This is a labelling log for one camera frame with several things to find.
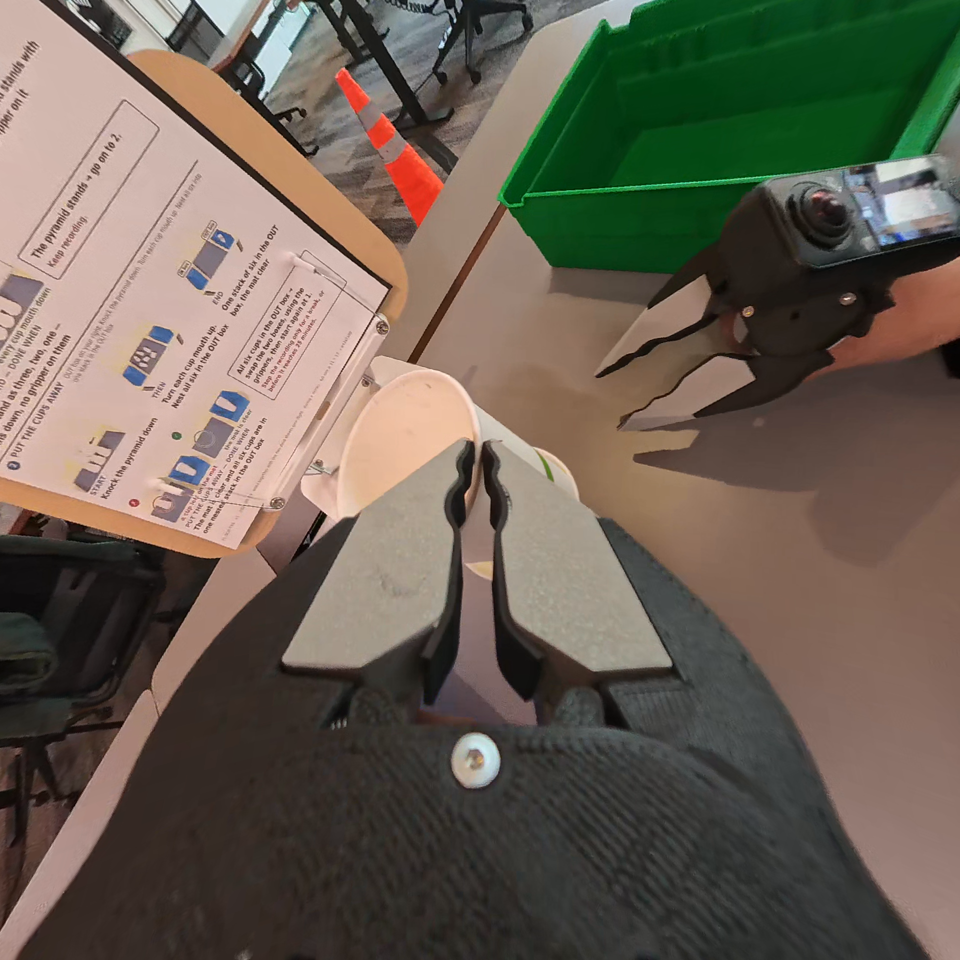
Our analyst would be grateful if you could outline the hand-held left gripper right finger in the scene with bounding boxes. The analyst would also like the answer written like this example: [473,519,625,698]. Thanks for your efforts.
[482,440,675,704]

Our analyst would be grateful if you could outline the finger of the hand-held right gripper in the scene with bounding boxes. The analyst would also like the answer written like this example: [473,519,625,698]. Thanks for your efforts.
[616,349,837,432]
[596,247,735,378]

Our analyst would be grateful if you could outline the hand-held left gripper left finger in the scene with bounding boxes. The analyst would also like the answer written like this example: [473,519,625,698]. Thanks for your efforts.
[281,438,477,706]

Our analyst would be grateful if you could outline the white paper cup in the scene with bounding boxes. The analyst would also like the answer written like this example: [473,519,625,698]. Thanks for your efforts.
[337,367,580,579]

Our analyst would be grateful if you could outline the green plastic bin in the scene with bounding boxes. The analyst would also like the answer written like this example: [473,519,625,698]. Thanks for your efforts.
[498,0,960,275]

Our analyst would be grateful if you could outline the person's right hand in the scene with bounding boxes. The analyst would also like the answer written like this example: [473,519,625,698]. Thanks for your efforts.
[831,257,960,363]

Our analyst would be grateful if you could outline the orange traffic cone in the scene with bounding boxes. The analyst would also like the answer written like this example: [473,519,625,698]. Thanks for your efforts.
[335,67,445,228]

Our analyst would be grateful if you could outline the dark green chair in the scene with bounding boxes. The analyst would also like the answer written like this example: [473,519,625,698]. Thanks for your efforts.
[0,536,166,751]

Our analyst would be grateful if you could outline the printed instruction sheet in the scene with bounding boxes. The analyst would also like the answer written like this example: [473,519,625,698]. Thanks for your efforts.
[0,0,391,549]

